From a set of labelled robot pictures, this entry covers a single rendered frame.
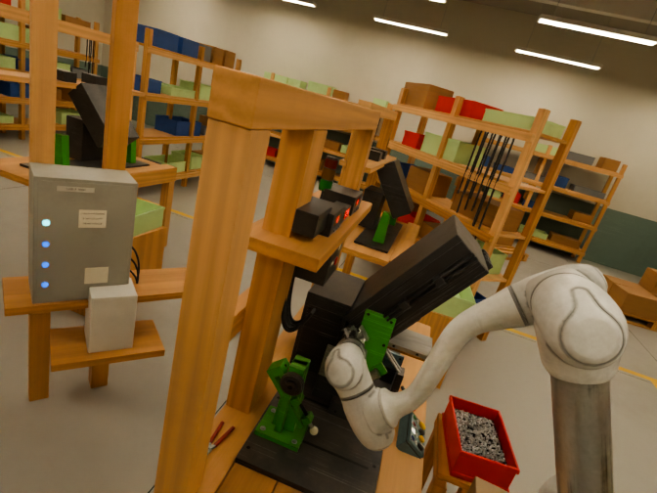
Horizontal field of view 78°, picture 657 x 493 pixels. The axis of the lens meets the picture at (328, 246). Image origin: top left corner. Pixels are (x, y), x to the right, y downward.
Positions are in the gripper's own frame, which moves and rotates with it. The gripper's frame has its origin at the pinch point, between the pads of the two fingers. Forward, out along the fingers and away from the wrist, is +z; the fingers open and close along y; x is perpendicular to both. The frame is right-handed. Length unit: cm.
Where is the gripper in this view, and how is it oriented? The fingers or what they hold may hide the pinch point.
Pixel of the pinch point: (359, 336)
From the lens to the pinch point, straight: 148.7
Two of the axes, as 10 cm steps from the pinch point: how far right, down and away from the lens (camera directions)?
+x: -8.7, 4.5, 1.8
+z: 1.9, -0.2, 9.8
